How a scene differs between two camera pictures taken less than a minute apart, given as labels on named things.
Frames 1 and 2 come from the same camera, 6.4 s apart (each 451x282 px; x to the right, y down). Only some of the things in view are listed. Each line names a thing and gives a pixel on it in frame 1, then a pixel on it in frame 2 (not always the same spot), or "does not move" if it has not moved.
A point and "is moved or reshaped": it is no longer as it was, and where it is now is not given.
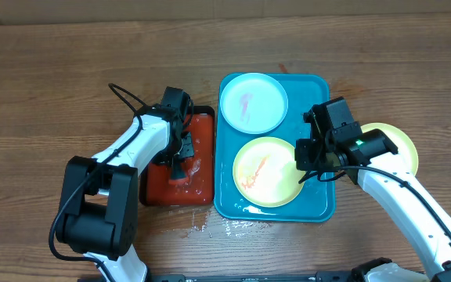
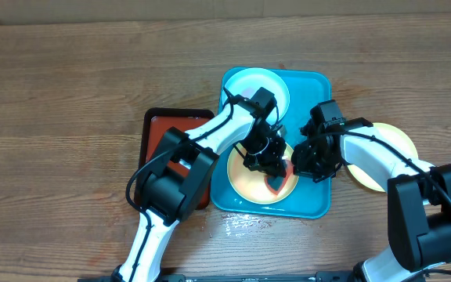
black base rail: [232, 277] does not move
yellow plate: [265, 174] is moved or reshaped
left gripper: [187, 152] to [272, 164]
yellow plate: [404, 148] does not move
